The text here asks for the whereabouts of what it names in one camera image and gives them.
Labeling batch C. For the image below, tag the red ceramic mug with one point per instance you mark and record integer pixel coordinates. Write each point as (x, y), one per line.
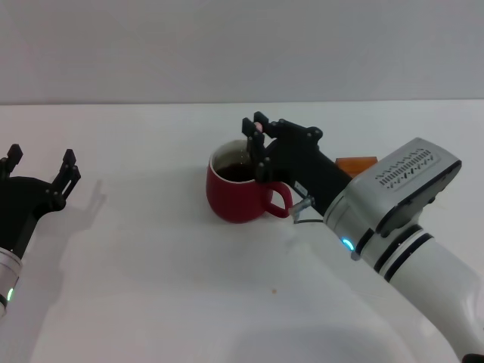
(234, 200)

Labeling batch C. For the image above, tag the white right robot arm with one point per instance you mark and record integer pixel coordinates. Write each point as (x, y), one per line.
(408, 211)

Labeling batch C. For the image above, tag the dark orange wooden block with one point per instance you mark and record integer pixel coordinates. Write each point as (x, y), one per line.
(357, 165)

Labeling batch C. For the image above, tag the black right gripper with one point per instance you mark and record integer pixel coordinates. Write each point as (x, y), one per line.
(306, 166)

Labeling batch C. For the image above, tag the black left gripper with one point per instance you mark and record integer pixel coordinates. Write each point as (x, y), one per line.
(26, 204)

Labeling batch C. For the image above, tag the dark coffee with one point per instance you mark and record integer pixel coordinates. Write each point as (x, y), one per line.
(236, 173)

